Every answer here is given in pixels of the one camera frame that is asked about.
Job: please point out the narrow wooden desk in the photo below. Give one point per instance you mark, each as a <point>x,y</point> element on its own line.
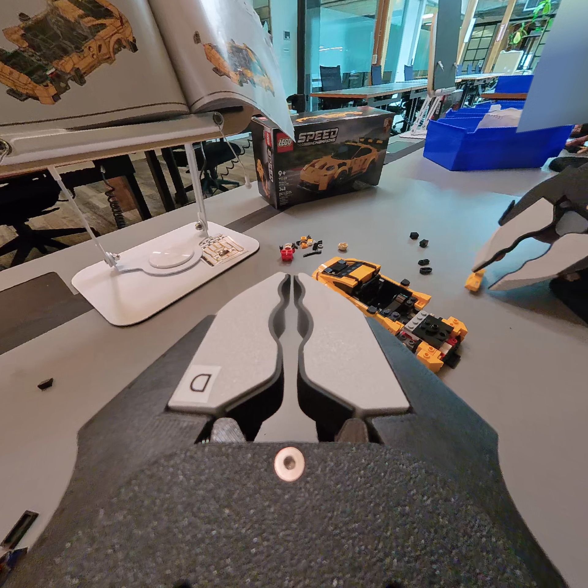
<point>367,88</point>

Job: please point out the wide blue storage bin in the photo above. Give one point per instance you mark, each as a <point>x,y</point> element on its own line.
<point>482,147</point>

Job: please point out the red lego minifigure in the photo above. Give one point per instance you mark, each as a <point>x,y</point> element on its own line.
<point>287,253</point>

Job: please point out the green hanging plant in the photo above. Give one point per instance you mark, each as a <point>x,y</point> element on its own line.
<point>542,9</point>

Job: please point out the tiny black lego piece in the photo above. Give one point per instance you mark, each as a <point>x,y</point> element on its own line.
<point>45,383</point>

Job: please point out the pile of small lego pieces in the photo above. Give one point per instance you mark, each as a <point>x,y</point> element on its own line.
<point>305,242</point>

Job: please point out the grey panel board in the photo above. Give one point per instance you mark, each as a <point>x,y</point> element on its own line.
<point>551,69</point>

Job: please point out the black lego wrench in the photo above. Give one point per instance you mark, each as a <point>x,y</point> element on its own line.
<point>312,253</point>

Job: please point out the black lego set box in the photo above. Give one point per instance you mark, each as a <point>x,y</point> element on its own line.
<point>330,138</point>

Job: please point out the yellow lego car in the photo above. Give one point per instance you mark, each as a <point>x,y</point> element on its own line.
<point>344,278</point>

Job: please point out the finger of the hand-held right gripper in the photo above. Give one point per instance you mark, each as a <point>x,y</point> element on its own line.
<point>551,264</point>
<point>519,225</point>

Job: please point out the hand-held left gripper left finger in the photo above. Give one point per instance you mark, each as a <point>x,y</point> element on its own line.
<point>234,358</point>

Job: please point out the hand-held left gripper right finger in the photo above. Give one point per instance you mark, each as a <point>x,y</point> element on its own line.
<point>353,363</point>

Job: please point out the dark blue office chair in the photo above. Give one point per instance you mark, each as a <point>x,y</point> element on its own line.
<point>330,76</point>

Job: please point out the sticker sheet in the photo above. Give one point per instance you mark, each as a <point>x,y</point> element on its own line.
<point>223,250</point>

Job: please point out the yellow lego side panel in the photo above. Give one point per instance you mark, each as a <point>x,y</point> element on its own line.
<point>474,281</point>

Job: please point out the instruction booklet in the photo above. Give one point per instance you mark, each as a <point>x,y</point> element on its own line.
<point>156,78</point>

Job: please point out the black office chair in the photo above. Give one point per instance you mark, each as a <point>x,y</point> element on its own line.
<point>27,202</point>
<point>216,158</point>

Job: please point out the grey board book stand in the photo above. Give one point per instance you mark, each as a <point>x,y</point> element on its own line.
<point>445,46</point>

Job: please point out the white book stand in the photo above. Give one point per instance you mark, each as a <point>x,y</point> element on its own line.
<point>138,294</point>

